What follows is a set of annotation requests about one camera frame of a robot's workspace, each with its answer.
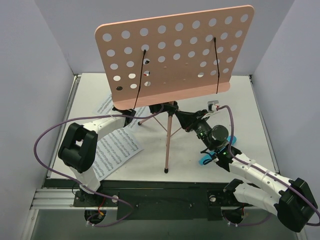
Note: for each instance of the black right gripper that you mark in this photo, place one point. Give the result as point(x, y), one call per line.
point(191, 120)

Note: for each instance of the pink music stand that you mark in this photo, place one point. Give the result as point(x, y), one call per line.
point(188, 55)

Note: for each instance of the sheet music page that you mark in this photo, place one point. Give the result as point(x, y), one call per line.
point(115, 149)
point(104, 106)

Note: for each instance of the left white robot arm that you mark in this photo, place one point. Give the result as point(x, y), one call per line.
point(78, 148)

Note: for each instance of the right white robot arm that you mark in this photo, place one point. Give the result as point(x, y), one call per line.
point(291, 201)

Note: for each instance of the blue plastic tube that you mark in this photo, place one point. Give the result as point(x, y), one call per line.
point(210, 156)

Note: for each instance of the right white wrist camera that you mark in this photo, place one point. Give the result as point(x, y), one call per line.
point(213, 106)

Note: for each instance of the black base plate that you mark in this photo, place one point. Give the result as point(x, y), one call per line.
point(162, 200)

